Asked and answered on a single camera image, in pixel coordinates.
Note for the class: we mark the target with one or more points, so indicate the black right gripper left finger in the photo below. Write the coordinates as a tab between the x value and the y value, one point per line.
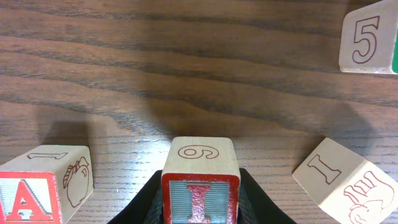
138	208

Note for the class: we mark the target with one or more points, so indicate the red A wooden block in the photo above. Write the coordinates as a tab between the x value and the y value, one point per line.
48	184

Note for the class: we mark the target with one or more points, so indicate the wooden block green side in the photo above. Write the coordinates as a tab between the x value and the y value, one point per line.
369	39

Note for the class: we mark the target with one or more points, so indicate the red I wooden block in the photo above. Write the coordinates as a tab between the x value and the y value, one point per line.
200	181

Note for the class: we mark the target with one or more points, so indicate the plain wooden block centre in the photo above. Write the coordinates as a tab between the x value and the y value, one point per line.
345	185

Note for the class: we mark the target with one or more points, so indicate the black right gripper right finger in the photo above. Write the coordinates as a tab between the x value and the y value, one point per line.
255	206

